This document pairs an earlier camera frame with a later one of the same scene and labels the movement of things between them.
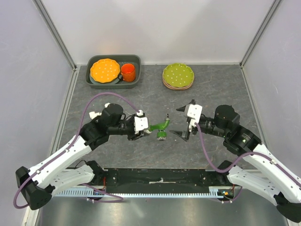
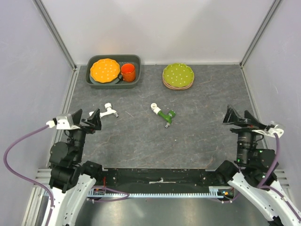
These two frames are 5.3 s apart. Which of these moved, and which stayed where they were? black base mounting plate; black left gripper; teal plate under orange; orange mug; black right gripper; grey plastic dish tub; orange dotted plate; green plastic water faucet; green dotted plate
Moved: green plastic water faucet; black right gripper; black left gripper
Stayed: grey plastic dish tub; green dotted plate; black base mounting plate; teal plate under orange; orange mug; orange dotted plate
